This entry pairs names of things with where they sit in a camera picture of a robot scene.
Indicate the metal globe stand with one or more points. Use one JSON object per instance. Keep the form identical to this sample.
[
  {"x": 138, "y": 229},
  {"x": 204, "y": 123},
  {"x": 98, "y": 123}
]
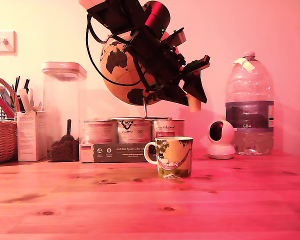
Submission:
[{"x": 140, "y": 118}]

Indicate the wicker basket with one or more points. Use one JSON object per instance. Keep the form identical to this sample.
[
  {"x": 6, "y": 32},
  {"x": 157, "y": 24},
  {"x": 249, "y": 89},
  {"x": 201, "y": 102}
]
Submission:
[{"x": 2, "y": 140}]

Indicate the clear jar with white lid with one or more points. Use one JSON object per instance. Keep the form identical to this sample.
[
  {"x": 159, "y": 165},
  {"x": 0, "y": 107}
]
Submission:
[{"x": 63, "y": 100}]

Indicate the coffee beans pile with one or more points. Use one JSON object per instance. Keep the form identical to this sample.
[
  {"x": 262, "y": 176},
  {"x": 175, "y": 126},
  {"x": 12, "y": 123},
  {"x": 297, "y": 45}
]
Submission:
[{"x": 62, "y": 151}]

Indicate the cork globe with dark continents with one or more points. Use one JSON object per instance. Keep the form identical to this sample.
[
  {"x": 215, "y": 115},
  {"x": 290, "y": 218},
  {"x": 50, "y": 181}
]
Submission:
[{"x": 115, "y": 75}]

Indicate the brown coffee scoop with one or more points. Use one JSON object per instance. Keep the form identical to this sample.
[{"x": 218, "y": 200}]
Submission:
[{"x": 68, "y": 135}]

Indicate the white paper strip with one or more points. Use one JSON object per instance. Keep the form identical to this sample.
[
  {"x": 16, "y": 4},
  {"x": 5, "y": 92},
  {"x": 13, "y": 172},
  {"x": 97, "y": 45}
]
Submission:
[{"x": 25, "y": 100}]

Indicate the black sticks bundle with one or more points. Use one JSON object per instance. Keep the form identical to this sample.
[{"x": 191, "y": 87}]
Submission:
[{"x": 17, "y": 83}]

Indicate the illustrated ceramic coffee mug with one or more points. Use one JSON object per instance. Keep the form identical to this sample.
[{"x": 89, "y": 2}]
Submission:
[{"x": 173, "y": 157}]

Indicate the white carton box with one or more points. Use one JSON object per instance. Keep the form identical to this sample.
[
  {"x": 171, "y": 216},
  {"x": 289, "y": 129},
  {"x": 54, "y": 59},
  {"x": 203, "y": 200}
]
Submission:
[{"x": 30, "y": 137}]

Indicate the tin can with script label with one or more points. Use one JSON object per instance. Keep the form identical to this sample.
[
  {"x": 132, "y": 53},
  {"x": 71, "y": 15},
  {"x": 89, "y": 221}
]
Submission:
[{"x": 165, "y": 128}]

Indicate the printed dark cardboard tray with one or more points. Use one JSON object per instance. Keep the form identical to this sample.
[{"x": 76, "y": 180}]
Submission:
[{"x": 120, "y": 152}]

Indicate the white wall switch plate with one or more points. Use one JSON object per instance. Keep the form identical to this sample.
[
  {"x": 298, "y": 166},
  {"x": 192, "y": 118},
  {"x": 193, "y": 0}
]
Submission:
[{"x": 2, "y": 42}]

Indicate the tin can with black logo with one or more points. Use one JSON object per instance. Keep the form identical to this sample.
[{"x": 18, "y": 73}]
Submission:
[{"x": 135, "y": 132}]

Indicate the small white round camera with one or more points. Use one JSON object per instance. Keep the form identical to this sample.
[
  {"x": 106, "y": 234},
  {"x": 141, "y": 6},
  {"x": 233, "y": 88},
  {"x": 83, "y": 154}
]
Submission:
[{"x": 221, "y": 140}]

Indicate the large clear water bottle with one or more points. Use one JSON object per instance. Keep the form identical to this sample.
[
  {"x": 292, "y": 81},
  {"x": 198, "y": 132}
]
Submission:
[{"x": 250, "y": 112}]

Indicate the tin can with pink label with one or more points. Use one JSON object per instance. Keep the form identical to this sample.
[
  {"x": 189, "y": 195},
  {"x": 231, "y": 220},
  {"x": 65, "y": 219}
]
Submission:
[{"x": 100, "y": 132}]

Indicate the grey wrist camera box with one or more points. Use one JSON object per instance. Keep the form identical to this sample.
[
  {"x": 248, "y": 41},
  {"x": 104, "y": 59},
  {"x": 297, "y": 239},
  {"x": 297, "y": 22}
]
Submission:
[{"x": 178, "y": 37}]

